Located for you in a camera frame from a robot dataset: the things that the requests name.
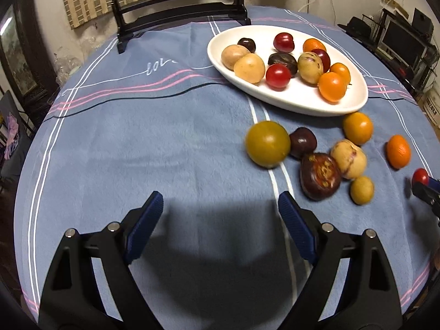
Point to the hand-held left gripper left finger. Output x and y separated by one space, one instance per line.
146 223

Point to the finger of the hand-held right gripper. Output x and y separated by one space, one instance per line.
434 181
424 192

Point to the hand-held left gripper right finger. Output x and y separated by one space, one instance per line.
295 220

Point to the small red round fruit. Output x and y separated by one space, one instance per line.
420 176

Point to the white oval plate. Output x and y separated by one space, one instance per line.
302 105

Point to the smooth orange round fruit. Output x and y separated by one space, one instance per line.
342 70
357 128
332 86

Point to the red cherry tomato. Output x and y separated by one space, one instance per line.
277 76

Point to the striped tan pepino fruit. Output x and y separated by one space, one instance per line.
309 67

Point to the smooth tan round fruit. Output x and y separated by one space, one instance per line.
250 68
232 56

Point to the dark brown passion fruit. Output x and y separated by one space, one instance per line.
282 62

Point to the dark red round fruit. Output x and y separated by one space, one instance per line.
325 60

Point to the textured orange mandarin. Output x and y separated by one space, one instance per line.
398 151
312 44

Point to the cut brown passion fruit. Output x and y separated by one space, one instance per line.
320 176

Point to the small tan round fruit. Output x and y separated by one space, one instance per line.
361 189

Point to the cardboard box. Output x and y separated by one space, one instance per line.
431 108

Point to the dark purple round fruit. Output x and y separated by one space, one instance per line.
303 142

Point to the blue striped tablecloth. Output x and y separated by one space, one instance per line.
154 144

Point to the olive green round fruit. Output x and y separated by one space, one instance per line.
268 143

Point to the pale yellow potato on table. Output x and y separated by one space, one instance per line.
349 158

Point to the black computer monitor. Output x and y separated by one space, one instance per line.
402 43

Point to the black speaker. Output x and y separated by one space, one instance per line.
422 22

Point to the purple cloth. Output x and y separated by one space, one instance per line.
10 134

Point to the clear plastic bag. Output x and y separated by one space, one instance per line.
65 67

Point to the dark plum on plate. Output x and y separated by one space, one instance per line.
246 44

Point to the dark framed painting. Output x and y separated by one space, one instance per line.
17 55

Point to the beige checked curtain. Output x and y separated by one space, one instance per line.
86 0

